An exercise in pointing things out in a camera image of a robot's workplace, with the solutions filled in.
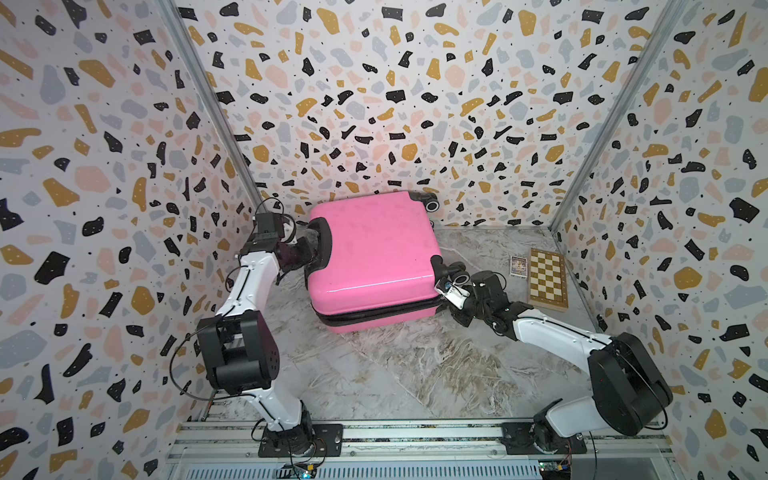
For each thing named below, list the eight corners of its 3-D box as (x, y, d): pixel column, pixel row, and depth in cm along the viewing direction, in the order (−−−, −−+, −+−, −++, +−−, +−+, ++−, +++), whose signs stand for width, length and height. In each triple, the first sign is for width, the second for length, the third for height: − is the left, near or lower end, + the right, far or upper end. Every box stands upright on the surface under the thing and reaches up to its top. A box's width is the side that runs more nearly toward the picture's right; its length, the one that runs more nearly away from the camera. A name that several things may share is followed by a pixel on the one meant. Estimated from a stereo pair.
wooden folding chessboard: (527, 304, 102) (531, 299, 100) (528, 252, 117) (531, 247, 115) (566, 313, 100) (570, 308, 97) (562, 259, 115) (566, 254, 113)
